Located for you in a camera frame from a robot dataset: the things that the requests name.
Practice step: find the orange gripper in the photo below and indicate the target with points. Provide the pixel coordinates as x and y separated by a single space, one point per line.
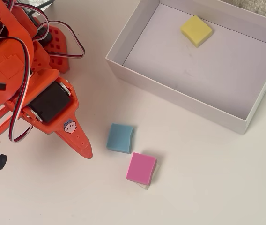
49 102

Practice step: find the yellow foam cuboid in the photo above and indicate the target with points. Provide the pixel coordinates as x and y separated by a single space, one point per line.
196 31

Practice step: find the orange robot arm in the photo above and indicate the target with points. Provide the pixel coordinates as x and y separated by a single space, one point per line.
11 58

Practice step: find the blue foam cuboid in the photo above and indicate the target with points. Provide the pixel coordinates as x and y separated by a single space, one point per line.
120 138

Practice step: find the pink foam cuboid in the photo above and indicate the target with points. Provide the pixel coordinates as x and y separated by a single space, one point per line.
141 167

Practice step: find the white foam cuboid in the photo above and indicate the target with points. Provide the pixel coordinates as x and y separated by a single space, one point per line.
144 186

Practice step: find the white cardboard bin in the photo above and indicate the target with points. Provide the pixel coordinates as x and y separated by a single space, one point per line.
194 70

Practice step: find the beige woven curtain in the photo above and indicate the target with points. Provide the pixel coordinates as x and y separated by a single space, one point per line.
264 7

